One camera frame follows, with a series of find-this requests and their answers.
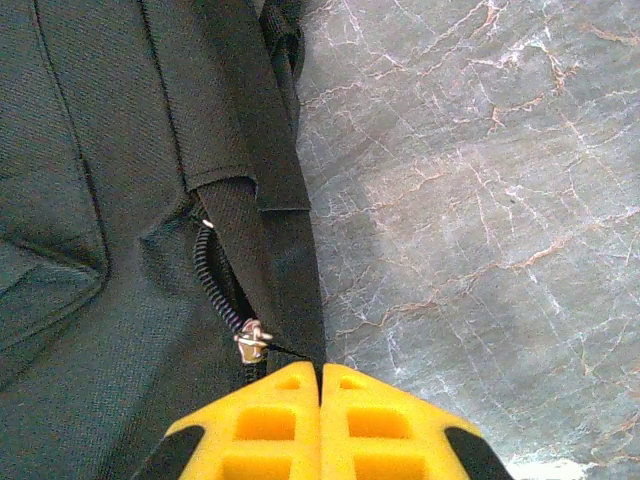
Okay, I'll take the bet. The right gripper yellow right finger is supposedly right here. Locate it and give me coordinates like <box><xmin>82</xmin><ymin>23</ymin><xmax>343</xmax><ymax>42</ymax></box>
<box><xmin>319</xmin><ymin>362</ymin><xmax>511</xmax><ymax>480</ymax></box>

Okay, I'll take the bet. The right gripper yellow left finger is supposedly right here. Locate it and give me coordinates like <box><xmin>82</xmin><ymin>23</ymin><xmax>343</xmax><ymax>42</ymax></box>
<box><xmin>134</xmin><ymin>360</ymin><xmax>321</xmax><ymax>480</ymax></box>

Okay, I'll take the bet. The black fabric backpack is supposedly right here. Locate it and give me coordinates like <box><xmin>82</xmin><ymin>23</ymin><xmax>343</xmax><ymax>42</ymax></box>
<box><xmin>0</xmin><ymin>0</ymin><xmax>329</xmax><ymax>480</ymax></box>

